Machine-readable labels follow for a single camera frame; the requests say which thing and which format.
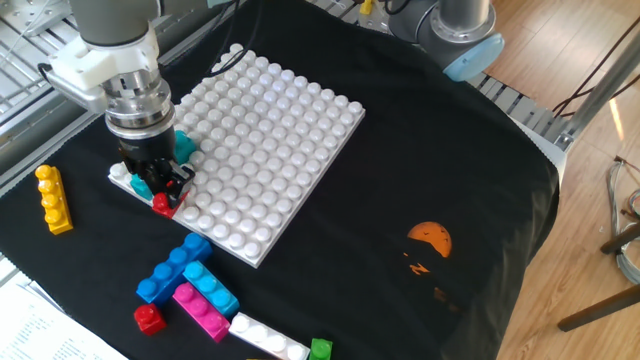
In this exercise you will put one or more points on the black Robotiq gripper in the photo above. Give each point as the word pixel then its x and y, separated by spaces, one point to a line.
pixel 147 150

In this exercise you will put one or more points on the red two-stud block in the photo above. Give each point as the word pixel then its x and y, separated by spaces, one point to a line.
pixel 161 206

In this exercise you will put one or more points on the teal four-stud block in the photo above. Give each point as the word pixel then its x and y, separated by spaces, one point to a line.
pixel 184 147

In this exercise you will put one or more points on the dark blue four-stud block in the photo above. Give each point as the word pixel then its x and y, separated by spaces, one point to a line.
pixel 167 272

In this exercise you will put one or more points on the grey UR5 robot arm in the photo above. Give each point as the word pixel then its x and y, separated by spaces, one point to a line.
pixel 110 20

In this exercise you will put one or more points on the white studded baseplate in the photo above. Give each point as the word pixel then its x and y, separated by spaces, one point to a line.
pixel 270 160

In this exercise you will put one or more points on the yellow four-stud block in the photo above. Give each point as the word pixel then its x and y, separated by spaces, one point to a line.
pixel 57 215

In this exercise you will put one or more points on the light blue three-stud block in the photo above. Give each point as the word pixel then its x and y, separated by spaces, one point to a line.
pixel 214 294

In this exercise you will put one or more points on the magenta three-stud block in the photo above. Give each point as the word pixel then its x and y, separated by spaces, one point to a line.
pixel 204 316

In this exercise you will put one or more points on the red single-stud block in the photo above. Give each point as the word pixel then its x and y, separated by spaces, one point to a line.
pixel 149 321

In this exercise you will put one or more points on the white four-stud block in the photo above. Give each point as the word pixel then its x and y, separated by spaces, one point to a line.
pixel 265 341

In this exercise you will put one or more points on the white paper sheets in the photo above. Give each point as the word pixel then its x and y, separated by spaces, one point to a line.
pixel 40 335

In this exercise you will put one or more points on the green two-stud block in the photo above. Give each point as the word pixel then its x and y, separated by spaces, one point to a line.
pixel 320 351

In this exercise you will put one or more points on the black cloth with orange print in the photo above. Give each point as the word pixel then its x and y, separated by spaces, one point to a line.
pixel 400 150

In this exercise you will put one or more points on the yellow plastic clip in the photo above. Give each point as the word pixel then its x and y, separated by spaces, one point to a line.
pixel 366 6

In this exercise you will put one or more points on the dark furniture leg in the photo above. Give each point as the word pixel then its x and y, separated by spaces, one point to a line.
pixel 600 307
pixel 622 239

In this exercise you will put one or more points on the aluminium frame post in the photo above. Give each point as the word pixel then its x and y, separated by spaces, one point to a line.
pixel 605 85

